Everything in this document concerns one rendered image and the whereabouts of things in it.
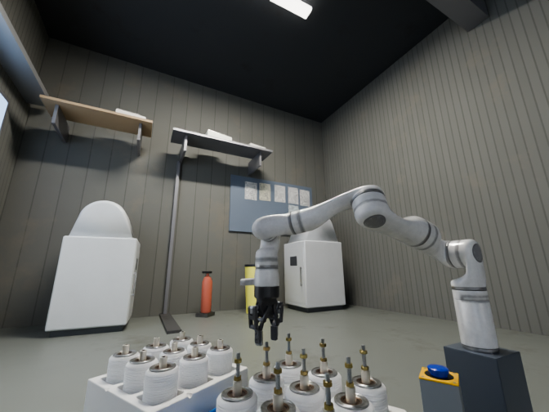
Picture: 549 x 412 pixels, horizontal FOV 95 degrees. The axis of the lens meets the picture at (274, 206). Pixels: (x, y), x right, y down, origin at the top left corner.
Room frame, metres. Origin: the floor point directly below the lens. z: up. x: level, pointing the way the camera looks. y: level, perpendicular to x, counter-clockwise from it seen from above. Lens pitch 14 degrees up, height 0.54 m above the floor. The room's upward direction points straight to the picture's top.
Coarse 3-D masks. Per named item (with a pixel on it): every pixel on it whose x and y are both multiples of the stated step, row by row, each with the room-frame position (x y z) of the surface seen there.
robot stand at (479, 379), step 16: (448, 352) 0.87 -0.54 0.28; (464, 352) 0.83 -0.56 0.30; (480, 352) 0.82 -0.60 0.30; (512, 352) 0.81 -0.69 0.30; (448, 368) 0.88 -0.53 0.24; (464, 368) 0.84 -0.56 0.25; (480, 368) 0.80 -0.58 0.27; (496, 368) 0.76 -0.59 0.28; (512, 368) 0.80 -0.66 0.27; (464, 384) 0.84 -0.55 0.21; (480, 384) 0.81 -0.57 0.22; (496, 384) 0.77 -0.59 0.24; (512, 384) 0.79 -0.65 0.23; (464, 400) 0.85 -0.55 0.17; (480, 400) 0.81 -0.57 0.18; (496, 400) 0.78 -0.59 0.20; (512, 400) 0.78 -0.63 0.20; (528, 400) 0.82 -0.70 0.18
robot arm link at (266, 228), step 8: (272, 216) 0.74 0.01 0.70; (280, 216) 0.74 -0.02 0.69; (288, 216) 0.73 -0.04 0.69; (256, 224) 0.75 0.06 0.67; (264, 224) 0.74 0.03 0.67; (272, 224) 0.74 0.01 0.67; (280, 224) 0.73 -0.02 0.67; (288, 224) 0.73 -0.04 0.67; (256, 232) 0.75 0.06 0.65; (264, 232) 0.74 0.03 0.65; (272, 232) 0.74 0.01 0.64; (280, 232) 0.74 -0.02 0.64; (288, 232) 0.74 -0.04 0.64
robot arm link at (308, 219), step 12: (348, 192) 0.68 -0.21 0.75; (360, 192) 0.65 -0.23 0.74; (324, 204) 0.70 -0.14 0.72; (336, 204) 0.70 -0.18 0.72; (348, 204) 0.70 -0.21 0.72; (300, 216) 0.71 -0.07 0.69; (312, 216) 0.70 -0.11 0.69; (324, 216) 0.71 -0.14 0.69; (300, 228) 0.73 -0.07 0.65; (312, 228) 0.73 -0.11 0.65
